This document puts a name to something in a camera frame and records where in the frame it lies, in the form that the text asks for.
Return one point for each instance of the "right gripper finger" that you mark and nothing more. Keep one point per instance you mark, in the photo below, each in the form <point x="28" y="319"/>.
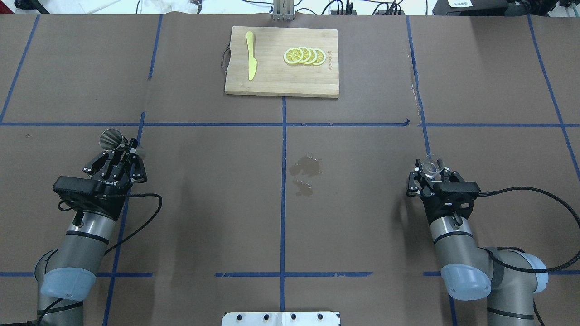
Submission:
<point x="449" y="176"/>
<point x="416" y="182"/>

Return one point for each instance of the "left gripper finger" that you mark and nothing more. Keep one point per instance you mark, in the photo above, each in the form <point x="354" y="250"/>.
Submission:
<point x="133" y="160"/>
<point x="99" y="165"/>

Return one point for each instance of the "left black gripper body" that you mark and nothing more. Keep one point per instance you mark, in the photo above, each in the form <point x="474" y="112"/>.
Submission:
<point x="110" y="195"/>

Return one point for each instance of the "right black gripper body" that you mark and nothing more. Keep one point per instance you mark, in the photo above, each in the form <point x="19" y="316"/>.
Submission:
<point x="424" y="192"/>

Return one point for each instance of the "clear glass cup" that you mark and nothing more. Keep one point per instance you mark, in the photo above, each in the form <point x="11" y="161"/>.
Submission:
<point x="432" y="165"/>

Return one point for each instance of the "steel jigger measuring cup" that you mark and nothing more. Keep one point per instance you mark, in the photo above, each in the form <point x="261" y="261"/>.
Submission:
<point x="112" y="140"/>

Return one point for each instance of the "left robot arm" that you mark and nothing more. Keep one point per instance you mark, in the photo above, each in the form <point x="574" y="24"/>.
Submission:
<point x="66" y="275"/>

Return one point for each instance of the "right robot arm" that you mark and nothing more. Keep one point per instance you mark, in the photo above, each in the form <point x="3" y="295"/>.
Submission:
<point x="506" y="277"/>

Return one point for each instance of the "yellow plastic knife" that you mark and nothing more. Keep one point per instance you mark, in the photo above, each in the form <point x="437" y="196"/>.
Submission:
<point x="252" y="61"/>

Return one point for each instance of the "wooden cutting board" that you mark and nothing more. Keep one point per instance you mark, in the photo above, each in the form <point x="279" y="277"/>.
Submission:
<point x="317" y="75"/>

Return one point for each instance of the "lemon slice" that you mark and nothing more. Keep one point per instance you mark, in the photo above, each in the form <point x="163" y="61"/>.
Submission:
<point x="293" y="55"/>

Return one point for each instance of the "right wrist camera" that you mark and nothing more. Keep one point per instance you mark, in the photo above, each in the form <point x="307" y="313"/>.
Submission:
<point x="450" y="189"/>

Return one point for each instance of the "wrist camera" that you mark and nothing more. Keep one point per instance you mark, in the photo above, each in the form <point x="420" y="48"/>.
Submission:
<point x="75" y="189"/>
<point x="450" y="189"/>

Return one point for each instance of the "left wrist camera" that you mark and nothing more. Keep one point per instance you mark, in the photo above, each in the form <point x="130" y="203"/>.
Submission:
<point x="75" y="189"/>

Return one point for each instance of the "cutting board metal handle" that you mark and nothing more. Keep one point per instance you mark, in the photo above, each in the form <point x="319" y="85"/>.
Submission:
<point x="224" y="62"/>

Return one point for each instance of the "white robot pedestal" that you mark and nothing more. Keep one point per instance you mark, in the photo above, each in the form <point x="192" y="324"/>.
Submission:
<point x="299" y="318"/>

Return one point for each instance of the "aluminium frame post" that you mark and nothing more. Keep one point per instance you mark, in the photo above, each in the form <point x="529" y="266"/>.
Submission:
<point x="283" y="10"/>

